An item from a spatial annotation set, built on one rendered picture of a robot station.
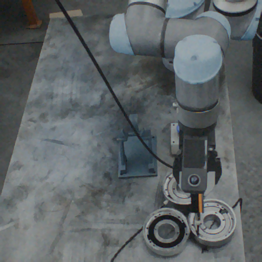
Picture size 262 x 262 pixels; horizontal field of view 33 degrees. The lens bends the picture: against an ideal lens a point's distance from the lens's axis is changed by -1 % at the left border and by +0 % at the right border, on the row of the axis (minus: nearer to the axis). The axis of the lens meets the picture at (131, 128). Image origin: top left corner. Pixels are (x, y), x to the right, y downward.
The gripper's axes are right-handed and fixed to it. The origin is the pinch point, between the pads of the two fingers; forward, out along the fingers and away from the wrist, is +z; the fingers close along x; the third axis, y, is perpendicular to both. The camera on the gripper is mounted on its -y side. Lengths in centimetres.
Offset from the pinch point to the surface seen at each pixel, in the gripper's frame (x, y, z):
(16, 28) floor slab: 116, 191, 69
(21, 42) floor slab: 108, 177, 71
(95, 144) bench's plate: 27.1, 24.8, 9.9
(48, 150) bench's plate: 40.1, 22.7, 10.3
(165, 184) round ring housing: 7.4, 9.9, 8.7
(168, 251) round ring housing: 6.1, -7.5, 10.0
